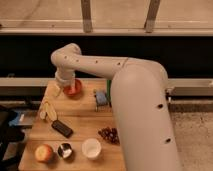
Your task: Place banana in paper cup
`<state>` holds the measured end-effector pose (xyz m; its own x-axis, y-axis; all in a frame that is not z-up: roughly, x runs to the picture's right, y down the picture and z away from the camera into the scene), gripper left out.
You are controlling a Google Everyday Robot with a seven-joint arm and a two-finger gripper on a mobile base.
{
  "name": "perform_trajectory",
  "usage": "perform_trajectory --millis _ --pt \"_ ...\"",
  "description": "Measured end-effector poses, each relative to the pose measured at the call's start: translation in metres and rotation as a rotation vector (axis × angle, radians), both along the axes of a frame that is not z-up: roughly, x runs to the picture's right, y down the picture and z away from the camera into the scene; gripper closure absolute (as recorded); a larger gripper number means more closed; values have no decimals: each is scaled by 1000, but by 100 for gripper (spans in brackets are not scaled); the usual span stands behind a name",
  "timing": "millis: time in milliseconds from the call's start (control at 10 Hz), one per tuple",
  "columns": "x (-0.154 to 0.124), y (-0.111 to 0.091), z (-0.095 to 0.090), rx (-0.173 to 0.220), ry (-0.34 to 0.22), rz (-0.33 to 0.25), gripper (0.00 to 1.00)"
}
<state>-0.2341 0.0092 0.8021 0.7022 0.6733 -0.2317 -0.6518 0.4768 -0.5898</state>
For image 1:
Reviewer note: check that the peeled yellow banana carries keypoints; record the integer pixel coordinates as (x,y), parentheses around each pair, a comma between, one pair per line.
(47,110)

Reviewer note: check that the white paper cup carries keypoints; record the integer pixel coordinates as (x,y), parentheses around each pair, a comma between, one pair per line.
(91,148)

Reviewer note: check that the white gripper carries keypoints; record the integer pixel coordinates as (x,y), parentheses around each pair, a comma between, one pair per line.
(63,78)

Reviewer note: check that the green plastic tray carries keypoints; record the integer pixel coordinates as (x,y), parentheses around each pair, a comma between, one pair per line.
(108,91)

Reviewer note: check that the red yellow apple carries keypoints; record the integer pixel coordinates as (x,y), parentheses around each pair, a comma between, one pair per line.
(44,153)

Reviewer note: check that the black chair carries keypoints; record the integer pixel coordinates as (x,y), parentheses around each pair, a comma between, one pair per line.
(8,134)

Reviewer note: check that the small metal cup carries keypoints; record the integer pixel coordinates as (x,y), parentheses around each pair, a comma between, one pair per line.
(65,150)

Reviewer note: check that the dark red grapes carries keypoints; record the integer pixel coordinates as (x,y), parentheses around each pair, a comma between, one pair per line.
(110,135)

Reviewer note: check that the red bowl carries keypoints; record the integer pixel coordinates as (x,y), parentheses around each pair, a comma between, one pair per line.
(71,91)

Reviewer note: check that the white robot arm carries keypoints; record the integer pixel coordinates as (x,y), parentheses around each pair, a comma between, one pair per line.
(138,98)

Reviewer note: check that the blue toy block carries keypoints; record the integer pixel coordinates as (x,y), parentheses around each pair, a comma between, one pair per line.
(101,99)

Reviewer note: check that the black rectangular bar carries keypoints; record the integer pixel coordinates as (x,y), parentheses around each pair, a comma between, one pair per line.
(62,128)

